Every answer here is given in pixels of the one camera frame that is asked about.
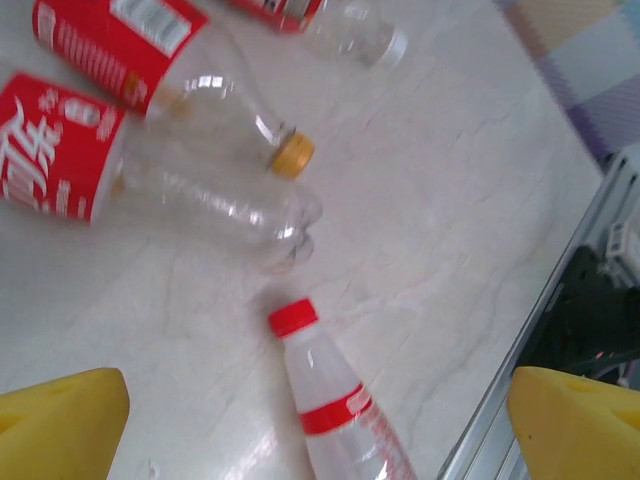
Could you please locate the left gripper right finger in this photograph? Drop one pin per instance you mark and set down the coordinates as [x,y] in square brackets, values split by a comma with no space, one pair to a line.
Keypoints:
[580,435]

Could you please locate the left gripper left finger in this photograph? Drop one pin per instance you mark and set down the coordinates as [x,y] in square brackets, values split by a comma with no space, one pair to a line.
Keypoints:
[60,430]

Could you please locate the red cap clear water bottle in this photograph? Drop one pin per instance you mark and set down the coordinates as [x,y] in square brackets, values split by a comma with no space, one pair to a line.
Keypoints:
[325,380]

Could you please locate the red cap cola bottle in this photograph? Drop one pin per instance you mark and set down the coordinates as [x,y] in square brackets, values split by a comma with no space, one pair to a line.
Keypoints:
[50,150]
[350,35]

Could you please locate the orange cap red label bottle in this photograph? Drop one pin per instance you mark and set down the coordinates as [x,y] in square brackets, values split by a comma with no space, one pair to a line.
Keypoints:
[115,50]

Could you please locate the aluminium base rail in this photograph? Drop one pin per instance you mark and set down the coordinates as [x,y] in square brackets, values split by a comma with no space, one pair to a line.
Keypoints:
[487,430]

